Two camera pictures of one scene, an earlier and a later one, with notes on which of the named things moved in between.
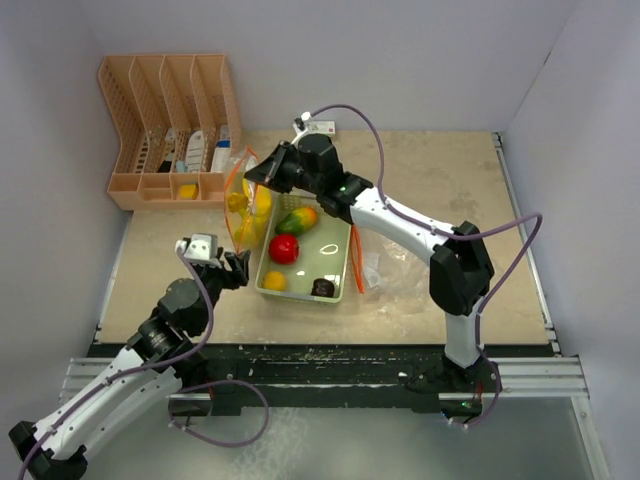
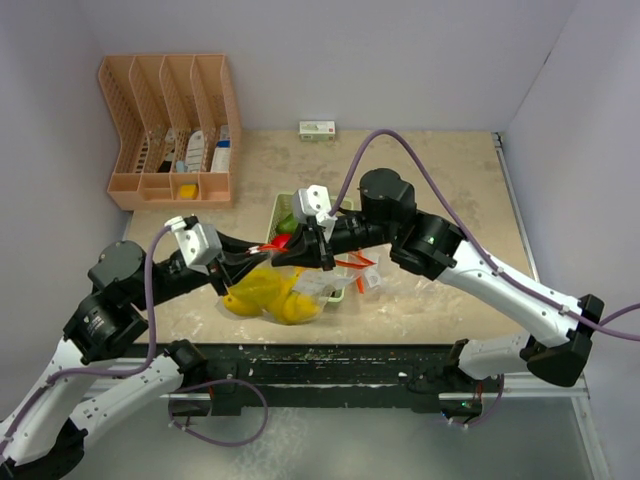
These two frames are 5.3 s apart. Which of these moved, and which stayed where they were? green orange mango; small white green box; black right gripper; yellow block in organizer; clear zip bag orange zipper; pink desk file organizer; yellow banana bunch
Moved: black right gripper; yellow banana bunch; clear zip bag orange zipper
Stayed: pink desk file organizer; green orange mango; small white green box; yellow block in organizer
